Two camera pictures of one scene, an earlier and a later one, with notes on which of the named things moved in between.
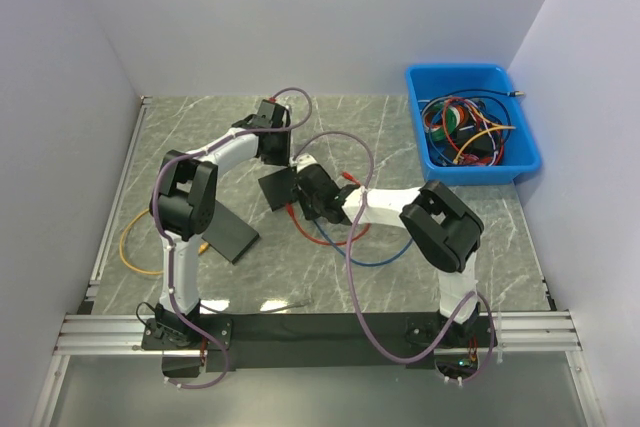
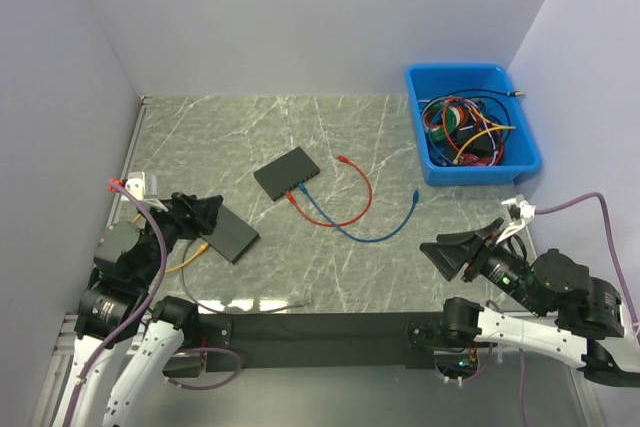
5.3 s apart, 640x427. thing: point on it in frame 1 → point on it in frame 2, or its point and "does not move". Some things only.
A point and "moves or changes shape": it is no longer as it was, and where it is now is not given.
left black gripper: (285, 159) → (193, 215)
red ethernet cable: (350, 240) → (344, 160)
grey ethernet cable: (261, 311) does not move
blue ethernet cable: (389, 261) → (384, 236)
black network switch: (230, 235) does not move
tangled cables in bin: (468, 127) does not move
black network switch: (278, 187) moves or changes shape
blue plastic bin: (428, 81) does not move
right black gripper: (310, 213) → (450, 248)
